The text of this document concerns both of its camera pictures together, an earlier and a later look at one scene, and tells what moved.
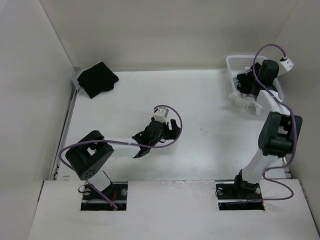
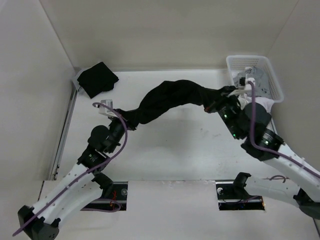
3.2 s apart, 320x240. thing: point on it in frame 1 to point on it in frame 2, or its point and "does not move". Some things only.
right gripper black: (276, 73) to (225, 94)
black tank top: (248, 84) to (170, 93)
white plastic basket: (236, 63) does not move
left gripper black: (172, 133) to (131, 125)
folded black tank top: (99, 79) does not move
